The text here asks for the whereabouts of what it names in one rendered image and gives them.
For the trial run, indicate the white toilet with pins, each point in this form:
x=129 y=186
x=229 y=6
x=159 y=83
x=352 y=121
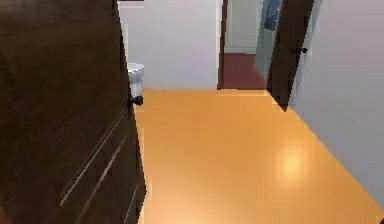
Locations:
x=135 y=74

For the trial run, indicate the dark brown room door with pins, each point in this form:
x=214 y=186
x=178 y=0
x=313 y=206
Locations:
x=63 y=113
x=289 y=53

